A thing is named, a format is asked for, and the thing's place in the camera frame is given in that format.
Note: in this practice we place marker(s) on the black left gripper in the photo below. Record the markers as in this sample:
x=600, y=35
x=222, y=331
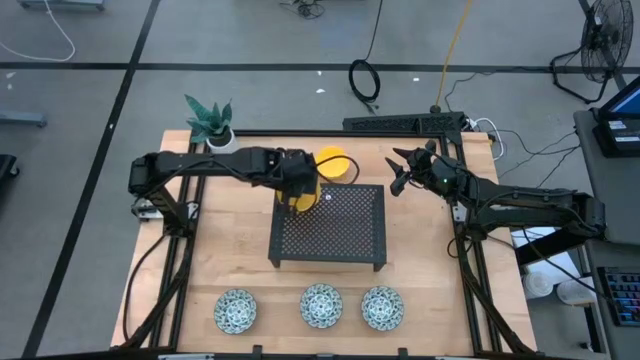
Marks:
x=295, y=172

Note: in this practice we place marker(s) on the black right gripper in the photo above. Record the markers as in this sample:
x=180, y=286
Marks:
x=435, y=172

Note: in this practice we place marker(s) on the teal floral patterned bowl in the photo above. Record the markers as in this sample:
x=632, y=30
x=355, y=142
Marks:
x=235, y=311
x=382, y=308
x=321, y=305

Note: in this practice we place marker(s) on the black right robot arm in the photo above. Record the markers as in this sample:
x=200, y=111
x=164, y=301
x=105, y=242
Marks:
x=525, y=205

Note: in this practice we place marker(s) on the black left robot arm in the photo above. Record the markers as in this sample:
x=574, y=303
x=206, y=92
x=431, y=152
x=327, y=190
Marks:
x=200, y=162

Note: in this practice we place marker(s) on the black perforated metal box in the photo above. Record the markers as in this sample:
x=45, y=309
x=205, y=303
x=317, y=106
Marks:
x=400, y=122

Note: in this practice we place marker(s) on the black perforated metal shelf riser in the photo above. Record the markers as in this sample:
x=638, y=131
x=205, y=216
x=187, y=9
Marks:
x=340, y=235

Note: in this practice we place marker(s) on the green plant in white pot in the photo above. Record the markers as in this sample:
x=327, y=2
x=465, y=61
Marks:
x=212, y=125

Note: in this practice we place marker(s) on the black desk leg bar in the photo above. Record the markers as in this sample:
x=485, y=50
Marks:
x=550, y=247

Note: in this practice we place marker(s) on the white round container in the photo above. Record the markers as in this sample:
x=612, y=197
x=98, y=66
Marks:
x=537, y=285
x=575, y=291

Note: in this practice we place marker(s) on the white sheet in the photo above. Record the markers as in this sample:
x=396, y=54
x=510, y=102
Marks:
x=555, y=267

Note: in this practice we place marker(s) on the grey office desk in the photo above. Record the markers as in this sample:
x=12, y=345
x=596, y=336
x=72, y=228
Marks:
x=615, y=195

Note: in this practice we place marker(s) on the black computer monitor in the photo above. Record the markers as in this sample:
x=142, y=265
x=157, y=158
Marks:
x=620, y=130

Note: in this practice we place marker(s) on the black floor fan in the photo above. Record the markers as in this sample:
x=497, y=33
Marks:
x=607, y=40

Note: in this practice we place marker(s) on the black computer keyboard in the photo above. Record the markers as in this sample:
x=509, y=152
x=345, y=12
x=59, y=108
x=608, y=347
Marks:
x=622, y=297

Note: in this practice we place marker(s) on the grey desk foot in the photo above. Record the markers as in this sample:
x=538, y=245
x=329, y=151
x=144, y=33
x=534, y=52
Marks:
x=60, y=4
x=22, y=119

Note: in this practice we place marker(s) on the black chair base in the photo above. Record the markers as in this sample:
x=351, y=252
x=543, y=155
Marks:
x=6, y=167

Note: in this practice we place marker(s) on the black aluminium table frame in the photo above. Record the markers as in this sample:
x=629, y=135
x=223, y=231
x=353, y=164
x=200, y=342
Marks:
x=350, y=133

